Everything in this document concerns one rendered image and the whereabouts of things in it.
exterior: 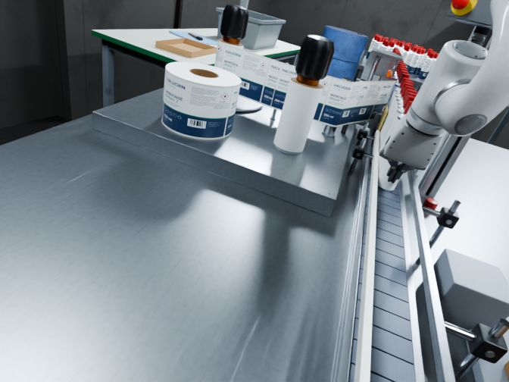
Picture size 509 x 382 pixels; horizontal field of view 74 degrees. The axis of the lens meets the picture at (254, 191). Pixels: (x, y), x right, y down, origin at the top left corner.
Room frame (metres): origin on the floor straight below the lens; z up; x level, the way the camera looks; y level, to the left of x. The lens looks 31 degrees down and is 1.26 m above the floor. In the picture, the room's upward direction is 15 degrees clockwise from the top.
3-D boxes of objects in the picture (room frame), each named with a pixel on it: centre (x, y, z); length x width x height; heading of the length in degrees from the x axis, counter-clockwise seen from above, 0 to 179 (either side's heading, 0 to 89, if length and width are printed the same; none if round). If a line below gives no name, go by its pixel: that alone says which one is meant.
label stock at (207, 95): (0.91, 0.21, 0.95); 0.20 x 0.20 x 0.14
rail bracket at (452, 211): (0.59, -0.36, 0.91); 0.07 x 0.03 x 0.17; 78
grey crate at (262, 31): (3.10, 0.37, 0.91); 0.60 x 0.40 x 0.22; 165
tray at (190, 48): (2.22, 0.63, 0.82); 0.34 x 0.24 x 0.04; 167
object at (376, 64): (1.36, -0.35, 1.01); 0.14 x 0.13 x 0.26; 168
